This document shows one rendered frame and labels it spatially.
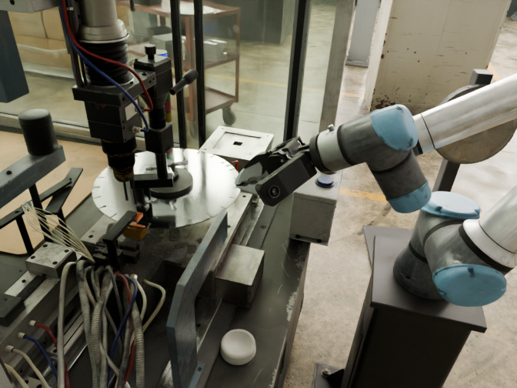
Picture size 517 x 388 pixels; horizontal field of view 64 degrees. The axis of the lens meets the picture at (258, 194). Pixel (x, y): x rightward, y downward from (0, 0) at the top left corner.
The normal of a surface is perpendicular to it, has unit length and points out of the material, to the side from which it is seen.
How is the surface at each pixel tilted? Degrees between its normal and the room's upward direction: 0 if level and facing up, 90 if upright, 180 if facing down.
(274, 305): 0
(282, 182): 62
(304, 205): 90
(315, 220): 90
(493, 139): 86
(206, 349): 0
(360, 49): 90
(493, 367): 0
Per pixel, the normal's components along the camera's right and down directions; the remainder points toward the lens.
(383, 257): 0.04, -0.83
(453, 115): -0.42, -0.13
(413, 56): -0.10, 0.58
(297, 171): 0.41, 0.07
